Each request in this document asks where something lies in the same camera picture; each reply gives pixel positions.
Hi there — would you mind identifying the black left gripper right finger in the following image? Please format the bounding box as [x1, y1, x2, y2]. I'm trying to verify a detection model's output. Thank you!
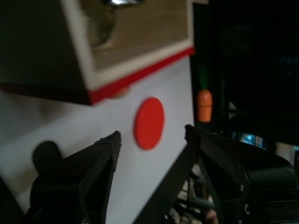
[184, 124, 299, 224]

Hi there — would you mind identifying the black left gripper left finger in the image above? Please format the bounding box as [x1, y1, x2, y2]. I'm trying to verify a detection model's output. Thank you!
[26, 130, 123, 224]

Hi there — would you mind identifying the wooden drawer with red trim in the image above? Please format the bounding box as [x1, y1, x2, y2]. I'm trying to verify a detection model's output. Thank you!
[0, 0, 196, 106]

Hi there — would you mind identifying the red round knob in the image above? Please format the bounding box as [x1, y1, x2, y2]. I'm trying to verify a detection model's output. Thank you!
[134, 97, 166, 151]

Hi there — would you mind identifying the orange toy carrot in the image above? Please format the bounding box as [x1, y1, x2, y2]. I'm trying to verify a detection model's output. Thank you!
[195, 67, 214, 123]

